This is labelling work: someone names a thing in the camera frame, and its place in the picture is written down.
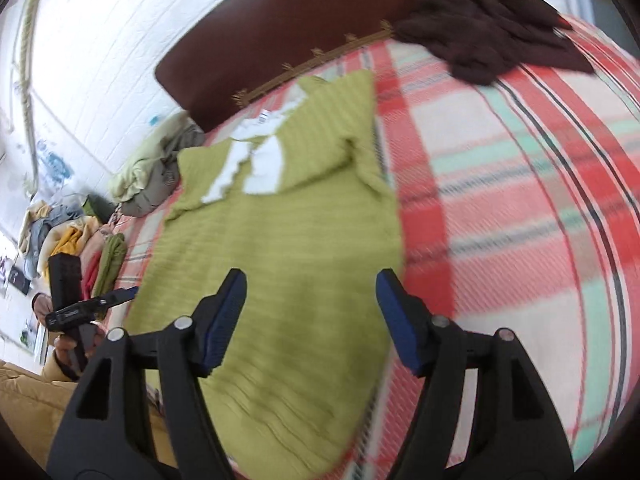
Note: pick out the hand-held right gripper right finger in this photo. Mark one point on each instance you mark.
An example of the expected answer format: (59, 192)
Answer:
(400, 320)

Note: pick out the grey-brown cloth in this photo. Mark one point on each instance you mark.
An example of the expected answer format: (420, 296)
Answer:
(155, 195)

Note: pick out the green ribbed sweater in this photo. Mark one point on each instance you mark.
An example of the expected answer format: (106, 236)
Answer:
(280, 285)

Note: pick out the person's left hand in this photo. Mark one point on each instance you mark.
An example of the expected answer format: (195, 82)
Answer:
(75, 347)

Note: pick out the red folded cloth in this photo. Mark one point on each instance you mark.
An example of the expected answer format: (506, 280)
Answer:
(90, 282)

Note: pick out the pile of colourful clothes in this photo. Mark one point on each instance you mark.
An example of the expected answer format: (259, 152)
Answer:
(42, 230)

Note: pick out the brown wooden headboard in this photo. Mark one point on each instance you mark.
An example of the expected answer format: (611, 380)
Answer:
(280, 25)

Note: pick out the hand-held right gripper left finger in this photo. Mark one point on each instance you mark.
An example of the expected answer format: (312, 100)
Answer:
(222, 320)

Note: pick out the olive green folded cloth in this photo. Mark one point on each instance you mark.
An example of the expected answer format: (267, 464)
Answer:
(110, 265)

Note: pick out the yellow cloth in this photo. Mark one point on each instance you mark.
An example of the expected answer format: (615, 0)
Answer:
(67, 245)

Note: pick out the beige wall pipe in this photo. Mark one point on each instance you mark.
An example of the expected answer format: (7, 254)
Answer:
(29, 85)

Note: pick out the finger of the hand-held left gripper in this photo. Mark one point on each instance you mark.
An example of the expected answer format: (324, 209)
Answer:
(117, 296)

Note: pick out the plaid bed sheet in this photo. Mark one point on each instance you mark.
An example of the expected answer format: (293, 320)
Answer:
(500, 210)

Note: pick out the dark brown garment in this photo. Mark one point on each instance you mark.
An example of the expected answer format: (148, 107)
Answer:
(480, 25)

